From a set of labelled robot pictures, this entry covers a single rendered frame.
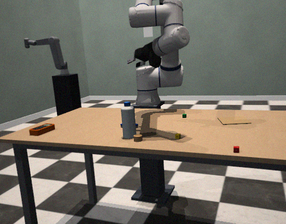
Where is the yellow die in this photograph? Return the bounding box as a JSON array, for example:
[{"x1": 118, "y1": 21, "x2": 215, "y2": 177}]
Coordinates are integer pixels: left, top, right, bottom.
[{"x1": 175, "y1": 133, "x2": 181, "y2": 139}]

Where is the red die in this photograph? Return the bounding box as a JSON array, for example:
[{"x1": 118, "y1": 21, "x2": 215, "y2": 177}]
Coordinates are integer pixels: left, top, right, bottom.
[{"x1": 233, "y1": 146, "x2": 239, "y2": 153}]

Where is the short brown cylinder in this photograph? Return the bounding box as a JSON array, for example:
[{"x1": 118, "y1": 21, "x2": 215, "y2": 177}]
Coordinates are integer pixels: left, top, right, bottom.
[{"x1": 134, "y1": 134, "x2": 143, "y2": 142}]

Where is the tan mat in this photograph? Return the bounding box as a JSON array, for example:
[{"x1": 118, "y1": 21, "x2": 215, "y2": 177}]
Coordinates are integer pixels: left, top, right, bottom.
[{"x1": 218, "y1": 116, "x2": 251, "y2": 125}]

